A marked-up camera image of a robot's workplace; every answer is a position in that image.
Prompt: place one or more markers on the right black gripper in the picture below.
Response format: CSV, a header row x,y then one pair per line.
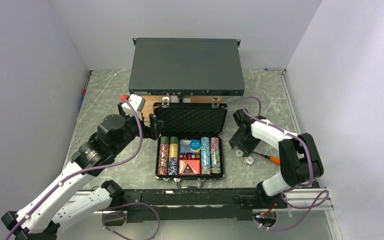
x,y
246,149

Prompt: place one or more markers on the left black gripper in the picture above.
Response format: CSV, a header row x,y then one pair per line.
x,y
155,125

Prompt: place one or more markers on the white poker chip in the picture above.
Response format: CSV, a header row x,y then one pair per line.
x,y
239,153
215,170
249,160

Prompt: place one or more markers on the blue dealer button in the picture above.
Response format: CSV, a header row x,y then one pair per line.
x,y
195,145

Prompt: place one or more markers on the red triangle card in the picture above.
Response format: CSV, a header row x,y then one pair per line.
x,y
185,168

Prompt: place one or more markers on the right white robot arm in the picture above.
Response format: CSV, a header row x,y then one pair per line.
x,y
299,159

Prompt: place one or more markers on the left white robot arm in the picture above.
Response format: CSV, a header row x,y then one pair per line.
x,y
49,214

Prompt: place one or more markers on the wooden board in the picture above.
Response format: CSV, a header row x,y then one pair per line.
x,y
151,99

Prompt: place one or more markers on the light blue chip column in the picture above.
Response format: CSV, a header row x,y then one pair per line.
x,y
205,156

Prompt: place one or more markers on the green yellow blue chip column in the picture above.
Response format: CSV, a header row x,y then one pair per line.
x,y
173,161

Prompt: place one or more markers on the red green chip column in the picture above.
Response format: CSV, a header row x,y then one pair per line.
x,y
163,159

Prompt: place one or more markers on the blue playing card deck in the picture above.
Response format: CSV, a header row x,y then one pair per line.
x,y
184,146

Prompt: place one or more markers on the black poker chip case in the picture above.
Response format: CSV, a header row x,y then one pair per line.
x,y
191,121

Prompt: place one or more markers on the red dice row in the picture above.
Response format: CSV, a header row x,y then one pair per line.
x,y
189,156

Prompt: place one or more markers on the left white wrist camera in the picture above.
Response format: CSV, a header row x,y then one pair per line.
x,y
134,104

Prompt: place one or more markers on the orange handled screwdriver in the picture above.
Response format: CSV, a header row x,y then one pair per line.
x,y
273,159

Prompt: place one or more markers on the dark rack-mount server unit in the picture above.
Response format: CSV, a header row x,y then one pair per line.
x,y
186,67

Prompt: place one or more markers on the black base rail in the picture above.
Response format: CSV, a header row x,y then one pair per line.
x,y
193,204

